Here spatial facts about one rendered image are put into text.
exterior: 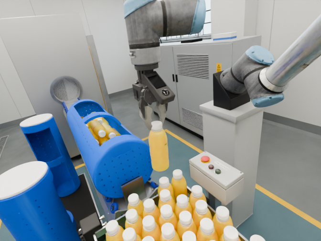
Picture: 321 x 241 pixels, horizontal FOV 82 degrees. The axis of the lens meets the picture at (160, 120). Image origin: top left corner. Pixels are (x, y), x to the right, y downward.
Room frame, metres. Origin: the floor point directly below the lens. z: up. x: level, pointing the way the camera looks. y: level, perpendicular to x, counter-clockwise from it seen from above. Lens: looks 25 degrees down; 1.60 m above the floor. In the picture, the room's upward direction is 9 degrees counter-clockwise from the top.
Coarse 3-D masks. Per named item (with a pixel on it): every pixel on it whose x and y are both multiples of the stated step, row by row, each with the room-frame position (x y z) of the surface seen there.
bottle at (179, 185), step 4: (172, 180) 0.60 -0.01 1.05; (176, 180) 0.59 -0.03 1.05; (180, 180) 0.58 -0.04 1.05; (184, 180) 0.59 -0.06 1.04; (172, 184) 0.59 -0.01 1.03; (176, 184) 0.58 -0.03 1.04; (180, 184) 0.58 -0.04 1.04; (184, 184) 0.58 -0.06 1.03; (176, 188) 0.57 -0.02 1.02; (180, 188) 0.57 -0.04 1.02; (184, 188) 0.58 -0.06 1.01; (176, 192) 0.57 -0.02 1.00; (180, 192) 0.57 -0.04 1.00; (184, 192) 0.58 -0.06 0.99; (176, 196) 0.58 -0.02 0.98; (176, 200) 0.58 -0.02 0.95
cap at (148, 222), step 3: (147, 216) 0.42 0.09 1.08; (150, 216) 0.42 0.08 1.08; (144, 219) 0.41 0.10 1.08; (147, 219) 0.41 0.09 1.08; (150, 219) 0.40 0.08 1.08; (153, 219) 0.40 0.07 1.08; (144, 222) 0.40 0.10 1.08; (147, 222) 0.40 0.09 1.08; (150, 222) 0.39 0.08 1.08; (153, 222) 0.39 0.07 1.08; (144, 225) 0.39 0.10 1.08; (147, 225) 0.39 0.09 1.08; (150, 225) 0.38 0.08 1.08; (153, 225) 0.39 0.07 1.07; (147, 228) 0.38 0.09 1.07; (150, 228) 0.38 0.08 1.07
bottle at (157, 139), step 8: (152, 136) 0.54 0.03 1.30; (160, 136) 0.53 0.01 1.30; (152, 144) 0.53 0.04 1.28; (160, 144) 0.53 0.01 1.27; (152, 152) 0.54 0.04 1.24; (160, 152) 0.53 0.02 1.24; (168, 152) 0.55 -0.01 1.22; (152, 160) 0.54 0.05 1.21; (160, 160) 0.53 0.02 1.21; (168, 160) 0.55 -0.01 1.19; (160, 168) 0.53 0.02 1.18
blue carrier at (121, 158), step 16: (80, 112) 1.39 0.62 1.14; (96, 112) 1.06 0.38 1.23; (80, 128) 0.95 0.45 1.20; (80, 144) 0.84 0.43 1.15; (96, 144) 0.70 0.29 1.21; (112, 144) 0.65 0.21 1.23; (128, 144) 0.67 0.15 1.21; (144, 144) 0.70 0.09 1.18; (96, 160) 0.62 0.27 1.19; (112, 160) 0.63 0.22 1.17; (128, 160) 0.66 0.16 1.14; (144, 160) 0.69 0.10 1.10; (96, 176) 0.59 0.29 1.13; (112, 176) 0.62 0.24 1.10; (128, 176) 0.65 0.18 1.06; (144, 176) 0.69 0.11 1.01; (112, 192) 0.61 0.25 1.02
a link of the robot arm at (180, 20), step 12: (168, 0) 0.57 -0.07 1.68; (180, 0) 0.56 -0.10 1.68; (192, 0) 0.56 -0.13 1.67; (204, 0) 0.57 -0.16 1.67; (168, 12) 0.54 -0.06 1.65; (180, 12) 0.54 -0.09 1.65; (192, 12) 0.54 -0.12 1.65; (204, 12) 0.55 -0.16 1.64; (168, 24) 0.54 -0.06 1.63; (180, 24) 0.55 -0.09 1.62; (192, 24) 0.55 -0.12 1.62; (168, 36) 0.58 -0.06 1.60
